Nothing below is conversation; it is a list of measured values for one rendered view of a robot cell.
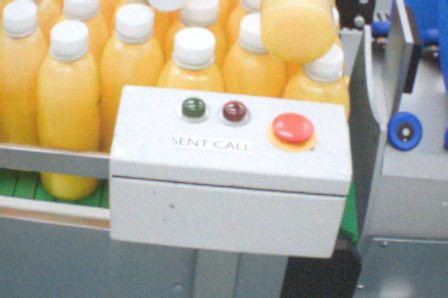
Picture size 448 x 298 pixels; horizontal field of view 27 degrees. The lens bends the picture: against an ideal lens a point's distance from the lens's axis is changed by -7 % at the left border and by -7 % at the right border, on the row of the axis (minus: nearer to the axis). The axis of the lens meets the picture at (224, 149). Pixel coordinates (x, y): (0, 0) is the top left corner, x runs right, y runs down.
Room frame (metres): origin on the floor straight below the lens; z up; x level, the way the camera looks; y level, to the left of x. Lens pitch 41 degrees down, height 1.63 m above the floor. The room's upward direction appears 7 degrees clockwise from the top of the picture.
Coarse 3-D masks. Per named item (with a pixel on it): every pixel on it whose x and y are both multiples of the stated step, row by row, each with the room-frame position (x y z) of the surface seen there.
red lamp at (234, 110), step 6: (228, 102) 0.66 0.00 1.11; (234, 102) 0.66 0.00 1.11; (240, 102) 0.66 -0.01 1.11; (222, 108) 0.65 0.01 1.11; (228, 108) 0.65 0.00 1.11; (234, 108) 0.65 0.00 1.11; (240, 108) 0.65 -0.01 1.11; (246, 108) 0.65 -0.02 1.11; (222, 114) 0.65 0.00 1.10; (228, 114) 0.64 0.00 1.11; (234, 114) 0.64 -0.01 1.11; (240, 114) 0.65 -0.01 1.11; (246, 114) 0.65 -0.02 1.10; (234, 120) 0.64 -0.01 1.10; (240, 120) 0.64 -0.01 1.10
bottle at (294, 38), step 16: (272, 0) 0.75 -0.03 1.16; (288, 0) 0.74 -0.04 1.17; (304, 0) 0.74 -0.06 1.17; (320, 0) 0.75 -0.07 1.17; (272, 16) 0.73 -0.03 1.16; (288, 16) 0.73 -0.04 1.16; (304, 16) 0.73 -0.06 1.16; (320, 16) 0.73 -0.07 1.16; (272, 32) 0.73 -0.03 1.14; (288, 32) 0.74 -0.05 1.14; (304, 32) 0.74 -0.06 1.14; (320, 32) 0.73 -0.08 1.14; (272, 48) 0.73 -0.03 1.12; (288, 48) 0.73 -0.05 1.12; (304, 48) 0.74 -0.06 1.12; (320, 48) 0.73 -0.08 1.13
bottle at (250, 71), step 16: (240, 48) 0.79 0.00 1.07; (256, 48) 0.78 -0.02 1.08; (224, 64) 0.79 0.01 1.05; (240, 64) 0.78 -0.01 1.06; (256, 64) 0.77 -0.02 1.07; (272, 64) 0.78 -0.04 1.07; (224, 80) 0.78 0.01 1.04; (240, 80) 0.77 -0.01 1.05; (256, 80) 0.77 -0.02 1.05; (272, 80) 0.77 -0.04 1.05; (272, 96) 0.77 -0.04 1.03
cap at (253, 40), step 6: (246, 18) 0.80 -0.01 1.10; (252, 18) 0.81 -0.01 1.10; (258, 18) 0.81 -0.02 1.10; (246, 24) 0.79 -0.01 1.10; (252, 24) 0.79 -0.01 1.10; (258, 24) 0.80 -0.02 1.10; (240, 30) 0.79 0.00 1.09; (246, 30) 0.78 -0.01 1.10; (252, 30) 0.78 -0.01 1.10; (258, 30) 0.79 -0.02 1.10; (240, 36) 0.79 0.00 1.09; (246, 36) 0.78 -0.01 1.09; (252, 36) 0.78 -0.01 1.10; (258, 36) 0.78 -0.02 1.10; (246, 42) 0.78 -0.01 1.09; (252, 42) 0.78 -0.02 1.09; (258, 42) 0.78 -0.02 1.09
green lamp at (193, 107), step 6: (192, 96) 0.66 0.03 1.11; (186, 102) 0.65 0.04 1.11; (192, 102) 0.65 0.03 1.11; (198, 102) 0.65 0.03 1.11; (204, 102) 0.66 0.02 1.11; (186, 108) 0.64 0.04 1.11; (192, 108) 0.64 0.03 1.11; (198, 108) 0.65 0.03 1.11; (204, 108) 0.65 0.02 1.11; (186, 114) 0.64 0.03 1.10; (192, 114) 0.64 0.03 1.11; (198, 114) 0.64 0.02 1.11
